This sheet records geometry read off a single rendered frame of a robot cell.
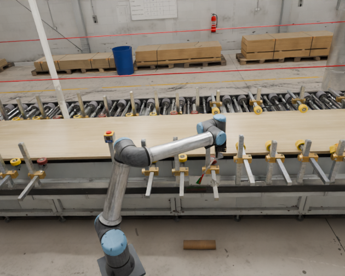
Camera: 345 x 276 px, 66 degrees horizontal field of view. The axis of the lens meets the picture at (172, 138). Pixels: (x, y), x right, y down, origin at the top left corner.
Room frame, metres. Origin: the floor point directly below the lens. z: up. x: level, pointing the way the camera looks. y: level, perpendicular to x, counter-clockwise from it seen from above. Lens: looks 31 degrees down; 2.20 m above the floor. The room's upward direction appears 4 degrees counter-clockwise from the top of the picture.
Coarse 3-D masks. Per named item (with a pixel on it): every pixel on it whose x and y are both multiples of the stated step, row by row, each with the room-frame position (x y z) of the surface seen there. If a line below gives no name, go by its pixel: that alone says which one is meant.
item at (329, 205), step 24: (24, 168) 2.08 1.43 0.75; (48, 168) 2.06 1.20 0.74; (72, 168) 2.04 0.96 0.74; (96, 168) 2.02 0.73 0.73; (144, 168) 1.98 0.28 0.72; (168, 168) 1.96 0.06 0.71; (192, 168) 1.94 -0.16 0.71; (264, 168) 1.88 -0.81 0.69; (288, 168) 1.86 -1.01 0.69; (312, 168) 1.84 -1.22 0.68; (0, 216) 2.16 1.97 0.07; (24, 216) 2.13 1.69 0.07; (48, 216) 2.11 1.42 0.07; (72, 216) 2.08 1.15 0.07; (96, 216) 2.06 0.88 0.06; (144, 216) 2.01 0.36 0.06; (168, 216) 1.99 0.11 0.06; (192, 216) 1.97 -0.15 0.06; (216, 216) 1.94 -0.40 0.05; (264, 216) 1.90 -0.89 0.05; (288, 216) 1.88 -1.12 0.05; (312, 216) 1.86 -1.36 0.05; (336, 216) 1.84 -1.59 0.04
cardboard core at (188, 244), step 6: (186, 240) 1.66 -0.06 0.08; (192, 240) 1.65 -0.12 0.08; (198, 240) 1.65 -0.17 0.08; (204, 240) 1.64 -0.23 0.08; (210, 240) 1.64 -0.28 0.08; (186, 246) 1.61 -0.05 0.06; (192, 246) 1.60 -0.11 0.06; (198, 246) 1.60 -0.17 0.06; (204, 246) 1.59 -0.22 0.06; (210, 246) 1.59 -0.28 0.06
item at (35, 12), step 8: (32, 0) 2.81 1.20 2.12; (32, 8) 2.81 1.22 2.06; (40, 24) 2.82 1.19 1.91; (40, 32) 2.81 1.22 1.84; (40, 40) 2.82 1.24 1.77; (48, 48) 2.84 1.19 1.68; (48, 56) 2.81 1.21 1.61; (48, 64) 2.81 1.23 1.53; (56, 80) 2.81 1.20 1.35; (56, 88) 2.81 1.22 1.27; (64, 104) 2.82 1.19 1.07; (64, 112) 2.81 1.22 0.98
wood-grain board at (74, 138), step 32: (0, 128) 2.68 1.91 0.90; (32, 128) 2.62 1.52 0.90; (64, 128) 2.56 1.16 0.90; (96, 128) 2.50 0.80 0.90; (128, 128) 2.45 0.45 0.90; (160, 128) 2.40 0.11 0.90; (192, 128) 2.35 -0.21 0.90; (256, 128) 2.25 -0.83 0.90; (288, 128) 2.20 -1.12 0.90; (320, 128) 2.16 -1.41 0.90
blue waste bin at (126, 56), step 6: (114, 48) 7.61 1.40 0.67; (120, 48) 7.72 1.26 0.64; (126, 48) 7.71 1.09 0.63; (114, 54) 7.29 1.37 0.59; (120, 54) 7.21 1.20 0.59; (126, 54) 7.25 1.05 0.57; (132, 54) 7.48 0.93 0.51; (114, 60) 7.37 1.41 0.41; (120, 60) 7.23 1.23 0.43; (126, 60) 7.25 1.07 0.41; (132, 60) 7.41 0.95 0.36; (120, 66) 7.24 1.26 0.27; (126, 66) 7.24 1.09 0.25; (132, 66) 7.38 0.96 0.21; (120, 72) 7.26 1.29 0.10; (126, 72) 7.24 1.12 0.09; (132, 72) 7.35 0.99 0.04
